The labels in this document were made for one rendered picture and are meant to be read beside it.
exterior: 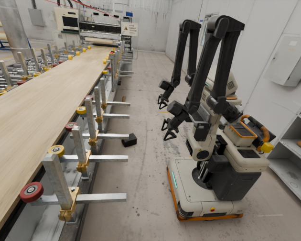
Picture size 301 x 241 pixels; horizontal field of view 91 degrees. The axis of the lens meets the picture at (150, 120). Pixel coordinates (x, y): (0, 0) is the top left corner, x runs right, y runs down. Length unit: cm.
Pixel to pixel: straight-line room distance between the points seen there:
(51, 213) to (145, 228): 87
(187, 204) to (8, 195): 122
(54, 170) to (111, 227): 114
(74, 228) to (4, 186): 37
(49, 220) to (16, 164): 35
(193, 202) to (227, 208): 32
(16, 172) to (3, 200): 14
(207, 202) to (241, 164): 51
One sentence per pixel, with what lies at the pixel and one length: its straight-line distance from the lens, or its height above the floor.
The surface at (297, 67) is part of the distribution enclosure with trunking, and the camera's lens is 285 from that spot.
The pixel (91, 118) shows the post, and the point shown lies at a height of 101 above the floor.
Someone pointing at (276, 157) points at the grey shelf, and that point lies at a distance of 286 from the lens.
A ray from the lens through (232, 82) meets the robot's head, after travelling 104.
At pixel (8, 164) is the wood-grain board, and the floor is 90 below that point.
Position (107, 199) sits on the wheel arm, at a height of 83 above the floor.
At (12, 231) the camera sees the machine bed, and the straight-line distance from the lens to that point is 96.
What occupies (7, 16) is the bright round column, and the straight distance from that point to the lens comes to 626.
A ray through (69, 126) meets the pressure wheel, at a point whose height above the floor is 91.
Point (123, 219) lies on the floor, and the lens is 170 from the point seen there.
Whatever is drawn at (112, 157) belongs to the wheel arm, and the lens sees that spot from 99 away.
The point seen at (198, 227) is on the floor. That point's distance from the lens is 179.
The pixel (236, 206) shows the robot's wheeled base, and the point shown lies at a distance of 175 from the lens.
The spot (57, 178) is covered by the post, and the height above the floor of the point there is 106.
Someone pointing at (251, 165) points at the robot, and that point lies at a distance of 135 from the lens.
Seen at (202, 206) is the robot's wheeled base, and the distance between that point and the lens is 158.
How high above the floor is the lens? 156
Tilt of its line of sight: 32 degrees down
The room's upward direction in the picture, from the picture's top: 7 degrees clockwise
